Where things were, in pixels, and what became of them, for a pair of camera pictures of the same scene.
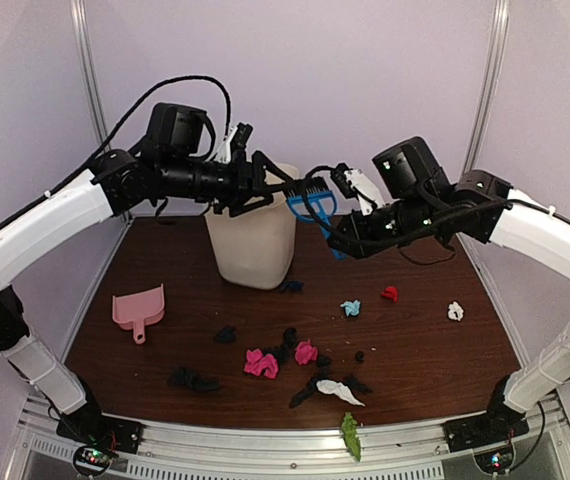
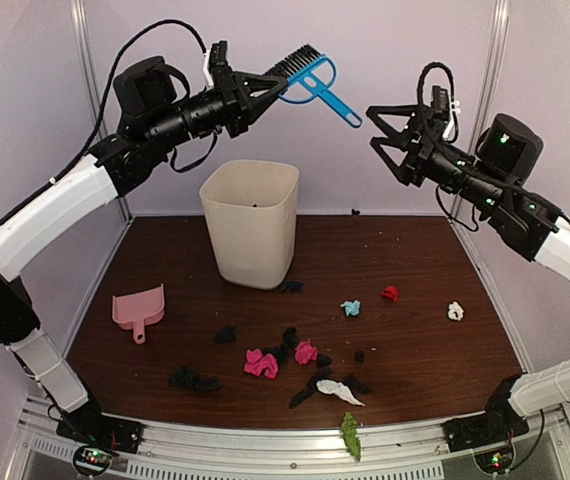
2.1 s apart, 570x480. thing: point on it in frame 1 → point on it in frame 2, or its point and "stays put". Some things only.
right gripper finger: x=355 y=247 → x=413 y=125
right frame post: x=500 y=28 stays put
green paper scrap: x=350 y=435 stays put
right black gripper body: x=385 y=235 → x=431 y=130
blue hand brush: x=312 y=199 → x=308 y=73
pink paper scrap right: x=305 y=352 stays put
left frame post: x=81 y=28 stays put
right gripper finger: x=348 y=228 → x=403 y=171
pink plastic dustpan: x=139 y=310 stays put
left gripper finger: x=260 y=164 → x=253 y=84
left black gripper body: x=224 y=184 → x=229 y=106
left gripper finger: x=242 y=201 → x=257 y=106
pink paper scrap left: x=256 y=363 stays put
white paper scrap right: x=455 y=311 stays put
